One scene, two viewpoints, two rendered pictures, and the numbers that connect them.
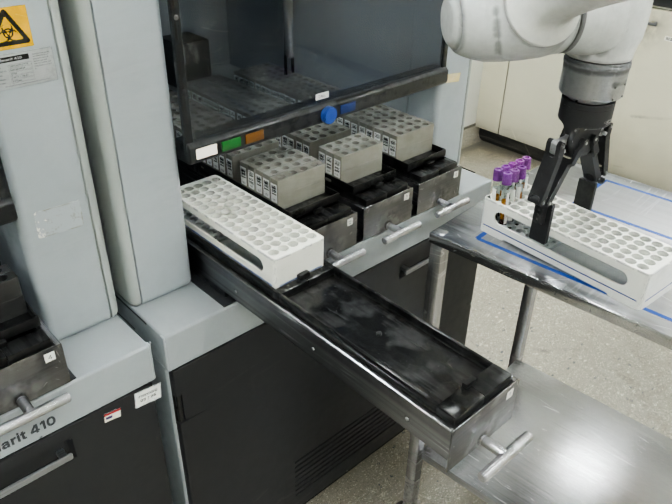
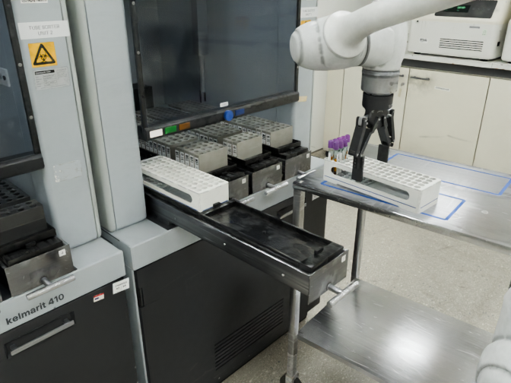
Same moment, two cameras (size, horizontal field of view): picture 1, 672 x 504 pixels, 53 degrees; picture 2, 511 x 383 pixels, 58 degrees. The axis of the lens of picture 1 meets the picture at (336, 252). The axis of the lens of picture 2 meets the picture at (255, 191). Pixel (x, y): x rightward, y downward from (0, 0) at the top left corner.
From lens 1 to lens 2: 21 cm
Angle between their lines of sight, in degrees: 8
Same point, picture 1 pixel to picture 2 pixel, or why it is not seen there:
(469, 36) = (306, 54)
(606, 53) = (384, 64)
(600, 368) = (411, 289)
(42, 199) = (58, 157)
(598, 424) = (409, 312)
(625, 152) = not seen: hidden behind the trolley
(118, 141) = (103, 125)
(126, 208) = (108, 167)
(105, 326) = (93, 242)
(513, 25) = (329, 45)
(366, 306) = (255, 219)
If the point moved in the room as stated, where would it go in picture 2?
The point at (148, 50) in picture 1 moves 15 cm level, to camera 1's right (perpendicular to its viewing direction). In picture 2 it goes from (122, 71) to (186, 71)
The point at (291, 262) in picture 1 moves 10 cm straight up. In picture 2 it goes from (209, 196) to (207, 157)
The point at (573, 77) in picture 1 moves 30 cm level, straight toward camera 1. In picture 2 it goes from (367, 80) to (355, 110)
